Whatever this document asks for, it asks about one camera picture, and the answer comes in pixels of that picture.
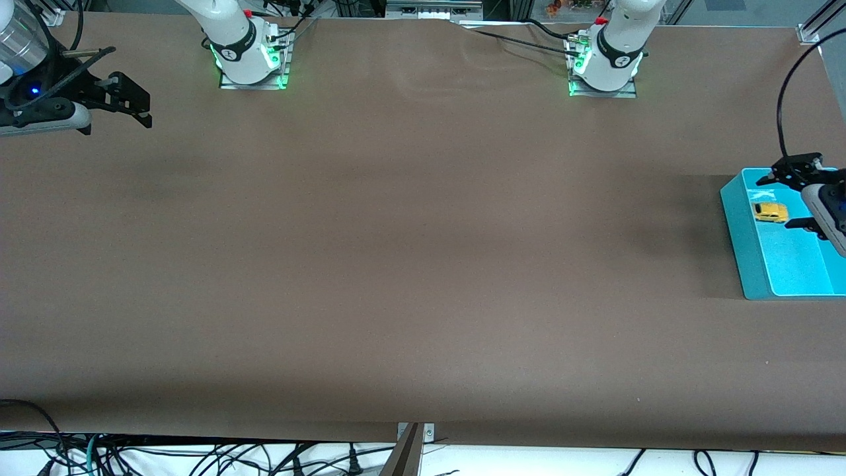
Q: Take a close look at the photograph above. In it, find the brown table cover sheet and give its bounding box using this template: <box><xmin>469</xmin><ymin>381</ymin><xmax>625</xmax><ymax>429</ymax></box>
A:
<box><xmin>0</xmin><ymin>12</ymin><xmax>846</xmax><ymax>454</ymax></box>

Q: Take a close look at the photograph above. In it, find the short black table cable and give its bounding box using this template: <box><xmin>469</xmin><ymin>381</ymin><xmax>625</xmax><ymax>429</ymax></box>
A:
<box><xmin>525</xmin><ymin>19</ymin><xmax>586</xmax><ymax>39</ymax></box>

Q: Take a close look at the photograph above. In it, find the teal plastic storage bin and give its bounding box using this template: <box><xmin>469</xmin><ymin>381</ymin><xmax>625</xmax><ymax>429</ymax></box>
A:
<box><xmin>720</xmin><ymin>167</ymin><xmax>846</xmax><ymax>301</ymax></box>

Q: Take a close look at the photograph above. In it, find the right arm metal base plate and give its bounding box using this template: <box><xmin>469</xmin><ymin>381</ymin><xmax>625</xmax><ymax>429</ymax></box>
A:
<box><xmin>218</xmin><ymin>30</ymin><xmax>292</xmax><ymax>91</ymax></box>

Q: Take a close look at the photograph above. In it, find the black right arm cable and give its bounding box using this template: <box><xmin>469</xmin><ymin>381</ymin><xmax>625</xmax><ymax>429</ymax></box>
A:
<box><xmin>36</xmin><ymin>0</ymin><xmax>118</xmax><ymax>103</ymax></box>

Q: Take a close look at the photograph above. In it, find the thick black looped cable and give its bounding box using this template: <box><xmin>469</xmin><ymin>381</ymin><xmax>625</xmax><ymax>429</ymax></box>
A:
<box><xmin>0</xmin><ymin>399</ymin><xmax>67</xmax><ymax>463</ymax></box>

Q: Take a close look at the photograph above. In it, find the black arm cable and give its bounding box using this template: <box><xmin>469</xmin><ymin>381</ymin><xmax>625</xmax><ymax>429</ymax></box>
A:
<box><xmin>777</xmin><ymin>41</ymin><xmax>846</xmax><ymax>159</ymax></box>
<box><xmin>36</xmin><ymin>0</ymin><xmax>118</xmax><ymax>103</ymax></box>

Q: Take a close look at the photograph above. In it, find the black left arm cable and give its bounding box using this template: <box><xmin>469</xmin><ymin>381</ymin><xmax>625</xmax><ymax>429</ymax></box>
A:
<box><xmin>777</xmin><ymin>41</ymin><xmax>846</xmax><ymax>159</ymax></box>

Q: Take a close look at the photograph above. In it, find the long black table cable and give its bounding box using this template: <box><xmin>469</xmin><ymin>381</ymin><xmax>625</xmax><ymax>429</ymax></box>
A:
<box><xmin>459</xmin><ymin>25</ymin><xmax>582</xmax><ymax>55</ymax></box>

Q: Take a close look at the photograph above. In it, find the grey metal equipment box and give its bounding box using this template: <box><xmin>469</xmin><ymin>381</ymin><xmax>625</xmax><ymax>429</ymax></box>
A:
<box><xmin>385</xmin><ymin>0</ymin><xmax>484</xmax><ymax>20</ymax></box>

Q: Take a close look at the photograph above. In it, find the grey metal beam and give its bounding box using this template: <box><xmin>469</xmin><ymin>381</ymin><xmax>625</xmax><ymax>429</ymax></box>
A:
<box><xmin>378</xmin><ymin>423</ymin><xmax>424</xmax><ymax>476</ymax></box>

